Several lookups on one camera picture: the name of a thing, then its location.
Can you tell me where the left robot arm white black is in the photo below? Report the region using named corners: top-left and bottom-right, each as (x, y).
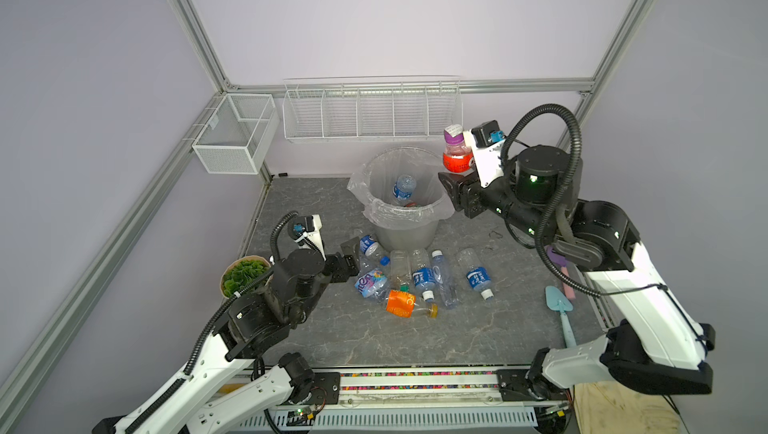
top-left (93, 211), bottom-right (358, 433)

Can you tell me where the slim clear bottle white cap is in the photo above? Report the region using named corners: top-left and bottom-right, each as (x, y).
top-left (431, 250), bottom-right (460, 309)

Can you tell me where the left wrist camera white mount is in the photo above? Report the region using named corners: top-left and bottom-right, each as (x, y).
top-left (288, 215), bottom-right (326, 258)

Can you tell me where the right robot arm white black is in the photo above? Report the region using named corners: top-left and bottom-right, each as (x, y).
top-left (439, 104), bottom-right (716, 400)

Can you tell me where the blue label bottle front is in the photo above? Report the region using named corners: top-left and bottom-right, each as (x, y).
top-left (393, 174), bottom-right (417, 207)

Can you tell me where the grey mesh waste bin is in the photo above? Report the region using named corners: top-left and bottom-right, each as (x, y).
top-left (349, 147), bottom-right (455, 251)

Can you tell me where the white wire wall shelf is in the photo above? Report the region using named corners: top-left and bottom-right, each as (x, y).
top-left (283, 76), bottom-right (463, 142)

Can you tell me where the orange label bottle yellow cap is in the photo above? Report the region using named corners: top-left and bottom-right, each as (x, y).
top-left (384, 290), bottom-right (439, 319)

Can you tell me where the aluminium frame enclosure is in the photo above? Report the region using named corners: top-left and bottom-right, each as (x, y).
top-left (1, 0), bottom-right (630, 433)

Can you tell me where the white mesh wall basket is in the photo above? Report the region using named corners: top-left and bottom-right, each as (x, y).
top-left (192, 94), bottom-right (279, 175)

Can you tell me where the black rail with coloured strip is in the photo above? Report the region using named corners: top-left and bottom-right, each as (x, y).
top-left (294, 364), bottom-right (578, 407)

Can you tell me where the green plant in beige pot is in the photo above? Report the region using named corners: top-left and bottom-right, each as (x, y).
top-left (220, 256), bottom-right (271, 298)

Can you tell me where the teal garden trowel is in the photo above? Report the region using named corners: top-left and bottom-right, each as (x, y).
top-left (545, 286), bottom-right (577, 348)

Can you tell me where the clear bottle blue label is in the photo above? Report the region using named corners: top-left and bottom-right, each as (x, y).
top-left (410, 249), bottom-right (436, 303)

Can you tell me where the clear bottle green neck ring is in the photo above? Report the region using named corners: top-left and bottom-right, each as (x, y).
top-left (389, 249), bottom-right (413, 292)

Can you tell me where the red drink bottle purple cap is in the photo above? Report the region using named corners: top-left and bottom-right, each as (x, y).
top-left (442, 124), bottom-right (473, 174)

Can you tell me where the small bottle dark blue cap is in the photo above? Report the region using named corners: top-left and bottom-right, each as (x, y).
top-left (359, 235), bottom-right (390, 267)

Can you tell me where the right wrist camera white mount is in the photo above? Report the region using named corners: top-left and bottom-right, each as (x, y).
top-left (470, 120), bottom-right (506, 188)

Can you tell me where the clear plastic bin liner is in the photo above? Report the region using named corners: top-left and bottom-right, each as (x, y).
top-left (347, 147), bottom-right (455, 230)

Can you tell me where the clear bottle colourful label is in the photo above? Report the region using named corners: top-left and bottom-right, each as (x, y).
top-left (354, 257), bottom-right (392, 303)

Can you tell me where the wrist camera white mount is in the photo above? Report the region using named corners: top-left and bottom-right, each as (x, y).
top-left (288, 215), bottom-right (326, 258)
top-left (470, 120), bottom-right (506, 188)

